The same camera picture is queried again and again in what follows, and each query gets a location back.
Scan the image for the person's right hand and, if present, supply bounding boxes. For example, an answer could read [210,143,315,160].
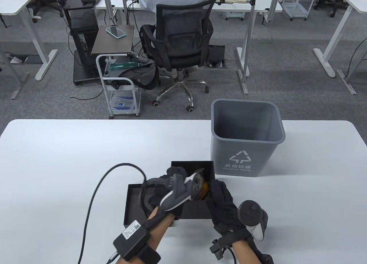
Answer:
[206,179,250,241]

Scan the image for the person's left hand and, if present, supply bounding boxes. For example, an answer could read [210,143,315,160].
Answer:
[142,166,191,229]

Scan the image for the black gift box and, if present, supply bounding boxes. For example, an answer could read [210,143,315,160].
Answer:
[171,160,216,221]

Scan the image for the person's left forearm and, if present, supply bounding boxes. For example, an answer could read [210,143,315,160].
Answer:
[115,208,175,264]

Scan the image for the person's right forearm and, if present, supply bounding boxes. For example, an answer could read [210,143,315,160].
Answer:
[231,240,260,264]

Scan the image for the clear plastic box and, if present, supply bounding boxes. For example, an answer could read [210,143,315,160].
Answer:
[110,95,138,112]

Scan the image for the black floor outlet box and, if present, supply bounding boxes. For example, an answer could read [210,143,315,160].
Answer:
[204,45,229,69]

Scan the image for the grey floor outlet box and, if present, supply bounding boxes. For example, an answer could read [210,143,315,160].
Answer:
[4,55,30,64]

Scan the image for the grey plastic waste bin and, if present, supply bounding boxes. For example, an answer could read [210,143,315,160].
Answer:
[211,99,286,177]

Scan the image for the white rolling cart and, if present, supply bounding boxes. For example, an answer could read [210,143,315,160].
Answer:
[96,53,142,119]

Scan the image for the grey backpack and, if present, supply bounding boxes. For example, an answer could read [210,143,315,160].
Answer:
[105,60,160,90]

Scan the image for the green bottle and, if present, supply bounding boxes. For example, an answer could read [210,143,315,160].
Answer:
[110,62,144,71]

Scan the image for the black computer cart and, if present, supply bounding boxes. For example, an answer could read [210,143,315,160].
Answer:
[63,0,108,87]

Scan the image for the black mesh office chair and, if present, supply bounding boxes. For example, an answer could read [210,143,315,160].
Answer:
[140,0,217,113]

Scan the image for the brown side table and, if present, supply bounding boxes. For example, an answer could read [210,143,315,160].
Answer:
[91,24,135,55]

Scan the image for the smartphone with teal case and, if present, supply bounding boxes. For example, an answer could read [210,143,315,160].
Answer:
[106,26,127,40]

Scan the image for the black computer tower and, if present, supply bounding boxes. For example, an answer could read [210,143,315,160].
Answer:
[70,9,99,75]

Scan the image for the black braided cable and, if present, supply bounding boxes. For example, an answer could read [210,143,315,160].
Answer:
[77,162,148,264]

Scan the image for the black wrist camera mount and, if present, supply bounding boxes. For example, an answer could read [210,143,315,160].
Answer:
[209,238,230,261]

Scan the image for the black wrist strap box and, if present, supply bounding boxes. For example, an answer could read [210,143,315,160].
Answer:
[255,245,274,264]
[113,220,161,264]

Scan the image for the aluminium frame post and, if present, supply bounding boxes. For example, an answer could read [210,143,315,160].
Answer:
[236,0,258,95]
[103,0,118,26]

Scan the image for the white wire cart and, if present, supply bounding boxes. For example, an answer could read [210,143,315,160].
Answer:
[280,0,318,21]

